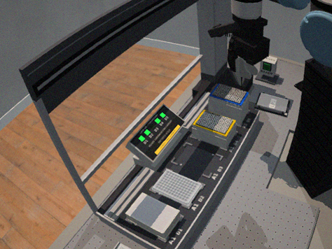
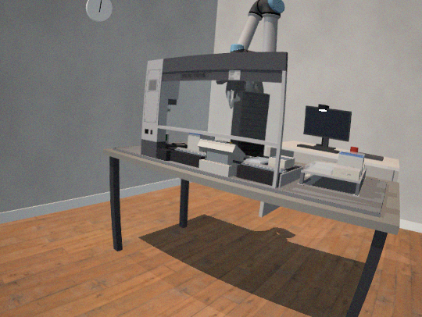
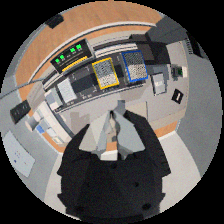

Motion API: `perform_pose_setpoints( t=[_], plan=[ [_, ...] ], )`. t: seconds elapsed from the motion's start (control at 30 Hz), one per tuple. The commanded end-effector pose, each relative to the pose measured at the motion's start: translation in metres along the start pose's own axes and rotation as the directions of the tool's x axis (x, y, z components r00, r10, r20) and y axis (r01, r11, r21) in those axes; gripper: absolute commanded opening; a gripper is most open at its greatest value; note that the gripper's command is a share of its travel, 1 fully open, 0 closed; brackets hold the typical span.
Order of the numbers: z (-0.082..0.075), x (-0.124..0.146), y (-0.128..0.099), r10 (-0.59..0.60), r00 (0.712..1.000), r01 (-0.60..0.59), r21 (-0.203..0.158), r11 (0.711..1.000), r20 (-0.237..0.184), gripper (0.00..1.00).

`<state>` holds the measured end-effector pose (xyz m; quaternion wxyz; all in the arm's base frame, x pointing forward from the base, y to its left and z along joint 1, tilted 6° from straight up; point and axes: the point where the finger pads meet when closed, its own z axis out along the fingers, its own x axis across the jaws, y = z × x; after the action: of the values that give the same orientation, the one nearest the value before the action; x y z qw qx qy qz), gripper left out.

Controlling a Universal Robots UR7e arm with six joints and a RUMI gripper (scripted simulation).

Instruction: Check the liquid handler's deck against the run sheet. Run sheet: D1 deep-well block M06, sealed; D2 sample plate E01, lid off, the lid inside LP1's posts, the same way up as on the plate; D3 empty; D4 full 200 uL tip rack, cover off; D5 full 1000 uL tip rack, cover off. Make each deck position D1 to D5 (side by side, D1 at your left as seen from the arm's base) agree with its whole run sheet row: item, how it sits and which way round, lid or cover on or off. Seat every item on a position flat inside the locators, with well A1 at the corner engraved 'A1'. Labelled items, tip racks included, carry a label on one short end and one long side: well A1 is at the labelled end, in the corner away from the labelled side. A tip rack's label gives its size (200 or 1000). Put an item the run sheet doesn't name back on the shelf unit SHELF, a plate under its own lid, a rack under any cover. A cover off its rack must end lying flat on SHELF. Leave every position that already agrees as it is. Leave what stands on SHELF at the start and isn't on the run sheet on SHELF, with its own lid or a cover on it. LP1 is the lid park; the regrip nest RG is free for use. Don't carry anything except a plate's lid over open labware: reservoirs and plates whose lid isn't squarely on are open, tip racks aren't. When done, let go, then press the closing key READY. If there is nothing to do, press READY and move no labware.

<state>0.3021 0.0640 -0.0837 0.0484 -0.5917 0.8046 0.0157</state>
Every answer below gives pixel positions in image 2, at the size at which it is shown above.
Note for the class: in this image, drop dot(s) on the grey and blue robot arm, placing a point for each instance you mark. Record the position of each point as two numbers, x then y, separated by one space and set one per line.
271 11

